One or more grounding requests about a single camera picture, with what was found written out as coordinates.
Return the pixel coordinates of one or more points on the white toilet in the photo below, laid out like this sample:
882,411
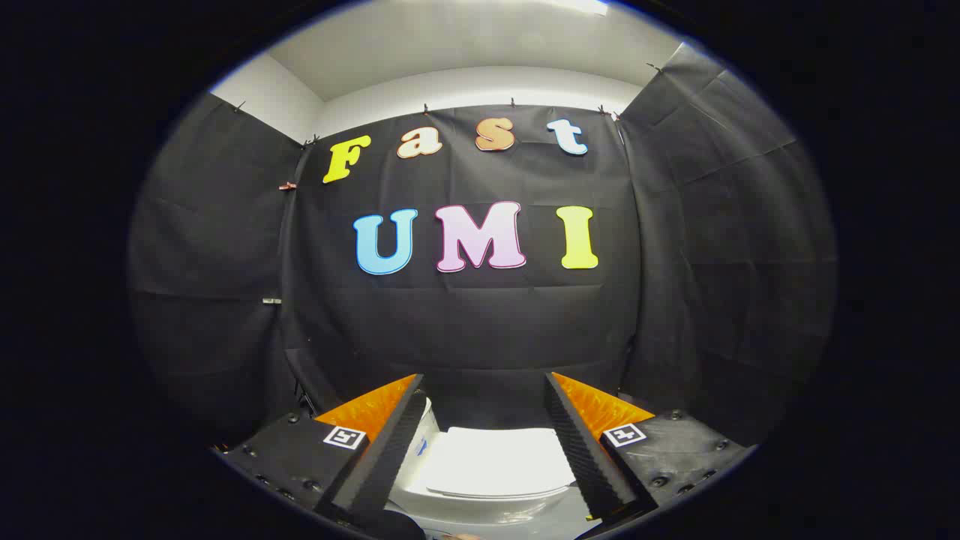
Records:
480,511

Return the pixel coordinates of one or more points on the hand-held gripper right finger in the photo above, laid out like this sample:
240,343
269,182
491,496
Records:
585,465

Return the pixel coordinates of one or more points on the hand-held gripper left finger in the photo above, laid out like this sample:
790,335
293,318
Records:
382,465

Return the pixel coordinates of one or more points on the white toilet lid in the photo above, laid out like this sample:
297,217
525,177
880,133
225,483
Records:
502,457

